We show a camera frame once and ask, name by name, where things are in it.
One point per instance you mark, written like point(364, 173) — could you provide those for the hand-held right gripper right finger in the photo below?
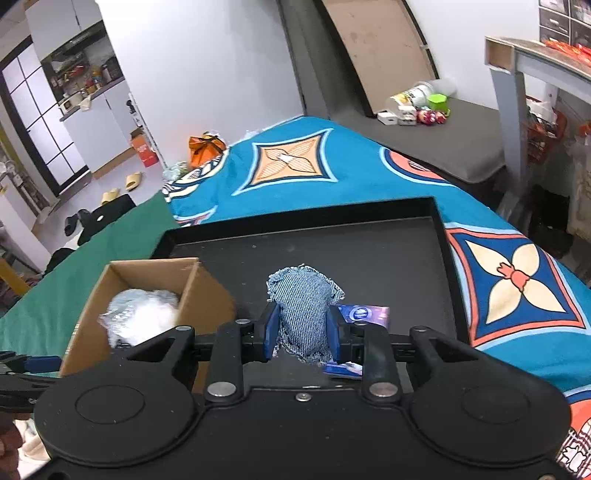
point(334, 337)

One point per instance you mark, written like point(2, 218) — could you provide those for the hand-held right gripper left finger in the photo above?
point(272, 333)

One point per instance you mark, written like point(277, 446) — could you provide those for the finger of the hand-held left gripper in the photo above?
point(41, 363)
point(18, 385)

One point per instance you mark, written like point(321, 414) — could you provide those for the blue denim pouch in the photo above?
point(302, 304)

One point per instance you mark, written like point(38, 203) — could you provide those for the brown cardboard box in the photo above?
point(207, 300)

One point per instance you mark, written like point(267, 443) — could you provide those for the black tray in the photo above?
point(323, 240)

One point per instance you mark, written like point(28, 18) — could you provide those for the clear bubble wrap bag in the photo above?
point(143, 318)

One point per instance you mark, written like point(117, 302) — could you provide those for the person's left hand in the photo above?
point(7, 450)

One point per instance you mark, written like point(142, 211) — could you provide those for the purple tissue packet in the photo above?
point(369, 316)

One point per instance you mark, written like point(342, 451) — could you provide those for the green cloth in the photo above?
point(69, 286)

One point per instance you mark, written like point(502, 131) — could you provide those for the yellow pole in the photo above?
point(14, 277)

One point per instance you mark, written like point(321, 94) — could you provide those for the pair of black slippers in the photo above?
point(76, 221)

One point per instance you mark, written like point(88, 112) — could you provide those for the black chair back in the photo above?
point(111, 212)

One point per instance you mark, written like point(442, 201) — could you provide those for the yellow slipper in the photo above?
point(133, 181)
point(110, 196)

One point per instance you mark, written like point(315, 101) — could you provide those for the teal printed blanket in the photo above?
point(360, 152)

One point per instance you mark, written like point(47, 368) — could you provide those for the clear plastic bag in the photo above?
point(175, 171)

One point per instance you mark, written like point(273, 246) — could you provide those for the orange bag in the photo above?
point(205, 150)

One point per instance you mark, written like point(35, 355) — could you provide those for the orange cardboard box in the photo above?
point(145, 150)

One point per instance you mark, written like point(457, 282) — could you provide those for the small white box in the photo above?
point(388, 117)
point(406, 115)

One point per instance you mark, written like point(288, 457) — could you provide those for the black framed glass door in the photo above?
point(41, 124)

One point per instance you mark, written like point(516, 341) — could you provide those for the grey mattress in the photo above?
point(461, 134)

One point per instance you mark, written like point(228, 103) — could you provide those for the dark bag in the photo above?
point(549, 221)

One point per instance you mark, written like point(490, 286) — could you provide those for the white plastic jar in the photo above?
point(420, 94)

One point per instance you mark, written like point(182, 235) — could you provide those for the green plastic cup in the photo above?
point(438, 101)

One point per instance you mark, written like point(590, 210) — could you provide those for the dark grey upright panel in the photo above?
point(309, 55)

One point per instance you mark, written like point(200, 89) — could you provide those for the red basket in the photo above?
point(540, 143)

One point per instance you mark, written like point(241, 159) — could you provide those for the kitchen shelf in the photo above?
point(83, 74)

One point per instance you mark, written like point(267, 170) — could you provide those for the brown leaning board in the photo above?
point(383, 46)

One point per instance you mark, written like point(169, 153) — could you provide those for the white table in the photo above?
point(508, 92)

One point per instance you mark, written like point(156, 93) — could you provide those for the red snack packets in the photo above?
point(568, 48)

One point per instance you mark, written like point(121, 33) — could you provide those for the black storage boxes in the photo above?
point(563, 18)

